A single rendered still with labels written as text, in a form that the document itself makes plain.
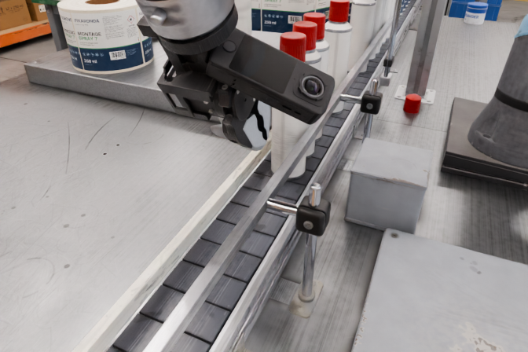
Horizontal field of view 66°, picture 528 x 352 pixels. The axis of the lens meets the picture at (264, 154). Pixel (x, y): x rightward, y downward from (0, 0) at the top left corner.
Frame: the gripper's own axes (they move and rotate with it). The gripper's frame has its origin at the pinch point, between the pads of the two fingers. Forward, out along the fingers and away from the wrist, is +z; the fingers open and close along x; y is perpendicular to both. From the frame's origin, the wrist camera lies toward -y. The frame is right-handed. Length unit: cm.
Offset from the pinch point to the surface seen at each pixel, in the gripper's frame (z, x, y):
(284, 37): -6.3, -11.4, 0.2
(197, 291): -10.1, 19.8, -4.0
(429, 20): 25, -51, -14
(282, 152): 6.7, -2.6, -0.3
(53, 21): 87, -91, 181
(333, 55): 12.4, -26.3, -0.5
